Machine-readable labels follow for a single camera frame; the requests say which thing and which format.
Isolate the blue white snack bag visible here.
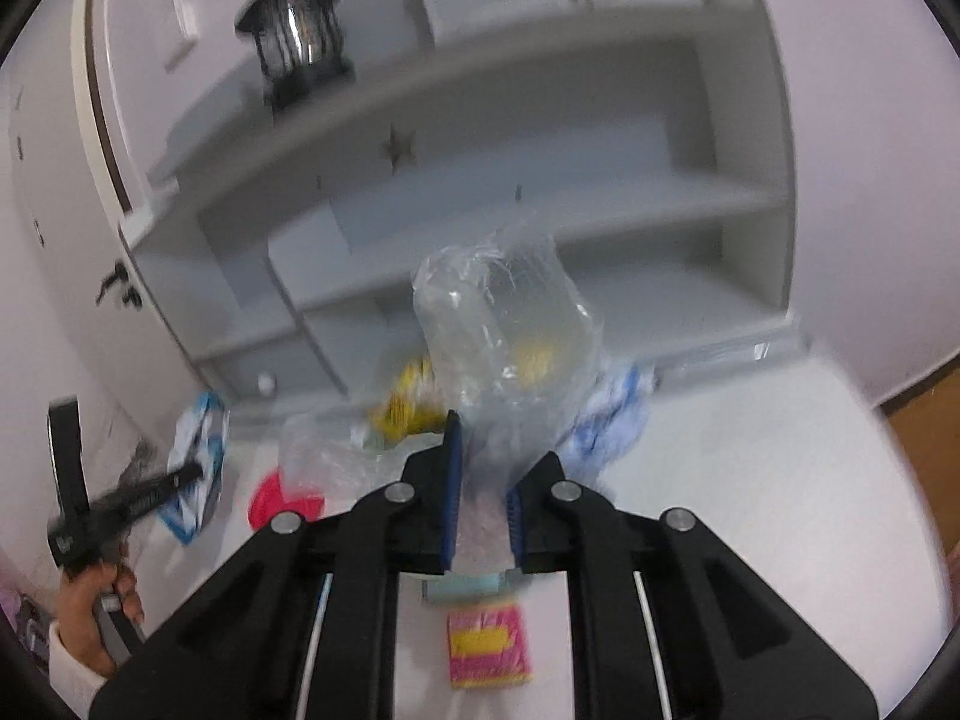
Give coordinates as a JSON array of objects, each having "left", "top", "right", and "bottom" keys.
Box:
[{"left": 160, "top": 392, "right": 229, "bottom": 546}]

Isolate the clear plastic bag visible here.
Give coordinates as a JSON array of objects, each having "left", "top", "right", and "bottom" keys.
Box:
[{"left": 278, "top": 227, "right": 605, "bottom": 571}]

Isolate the person left hand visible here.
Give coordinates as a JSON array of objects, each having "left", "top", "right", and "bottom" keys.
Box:
[{"left": 55, "top": 562, "right": 145, "bottom": 678}]

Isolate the red plastic lid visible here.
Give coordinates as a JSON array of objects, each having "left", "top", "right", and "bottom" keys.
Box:
[{"left": 247, "top": 470, "right": 325, "bottom": 532}]

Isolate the teal small box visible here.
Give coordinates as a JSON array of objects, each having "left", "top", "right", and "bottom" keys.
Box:
[{"left": 421, "top": 572, "right": 505, "bottom": 606}]

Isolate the pink yellow small box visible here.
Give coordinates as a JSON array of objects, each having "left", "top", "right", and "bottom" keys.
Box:
[{"left": 446, "top": 603, "right": 532, "bottom": 689}]

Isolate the white door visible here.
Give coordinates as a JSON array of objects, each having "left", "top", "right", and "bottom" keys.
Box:
[{"left": 3, "top": 0, "right": 202, "bottom": 454}]

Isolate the yellow snack bag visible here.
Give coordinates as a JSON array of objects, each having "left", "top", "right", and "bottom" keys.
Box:
[{"left": 370, "top": 341, "right": 558, "bottom": 444}]

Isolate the grey drawer white knob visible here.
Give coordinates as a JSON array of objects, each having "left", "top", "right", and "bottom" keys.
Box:
[{"left": 200, "top": 340, "right": 337, "bottom": 400}]

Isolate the grey desk hutch shelf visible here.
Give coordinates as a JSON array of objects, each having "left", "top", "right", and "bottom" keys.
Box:
[{"left": 122, "top": 0, "right": 796, "bottom": 405}]

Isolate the black lantern lamp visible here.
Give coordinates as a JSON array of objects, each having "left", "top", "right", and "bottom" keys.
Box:
[{"left": 235, "top": 0, "right": 355, "bottom": 115}]

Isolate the black door handle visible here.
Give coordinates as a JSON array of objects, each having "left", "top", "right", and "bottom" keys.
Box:
[{"left": 94, "top": 260, "right": 143, "bottom": 310}]

